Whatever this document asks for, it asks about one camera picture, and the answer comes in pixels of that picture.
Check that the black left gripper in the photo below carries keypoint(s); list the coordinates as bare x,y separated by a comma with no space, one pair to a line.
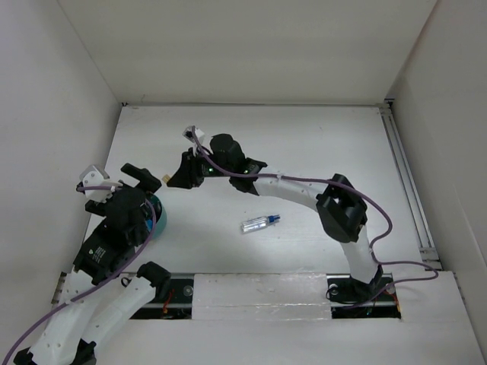
144,176

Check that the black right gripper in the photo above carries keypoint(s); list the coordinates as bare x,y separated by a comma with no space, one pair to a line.
188,174

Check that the teal plastic cup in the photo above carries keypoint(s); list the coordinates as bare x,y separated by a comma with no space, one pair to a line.
161,218

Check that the clear blue-tipped pen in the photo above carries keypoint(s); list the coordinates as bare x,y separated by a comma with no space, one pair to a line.
259,223

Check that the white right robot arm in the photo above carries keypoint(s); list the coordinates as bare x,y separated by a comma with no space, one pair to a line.
342,210

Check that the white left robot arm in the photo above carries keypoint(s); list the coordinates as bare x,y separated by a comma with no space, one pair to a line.
75,332

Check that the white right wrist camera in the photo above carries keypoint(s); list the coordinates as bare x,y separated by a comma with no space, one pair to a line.
196,137

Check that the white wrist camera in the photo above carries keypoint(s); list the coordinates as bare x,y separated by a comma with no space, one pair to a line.
96,184
196,137

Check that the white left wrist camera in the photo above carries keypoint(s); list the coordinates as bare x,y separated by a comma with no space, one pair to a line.
96,184

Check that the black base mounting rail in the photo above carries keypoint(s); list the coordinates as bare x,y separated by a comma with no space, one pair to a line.
267,297

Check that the aluminium rail right edge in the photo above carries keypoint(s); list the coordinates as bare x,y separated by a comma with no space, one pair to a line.
427,249

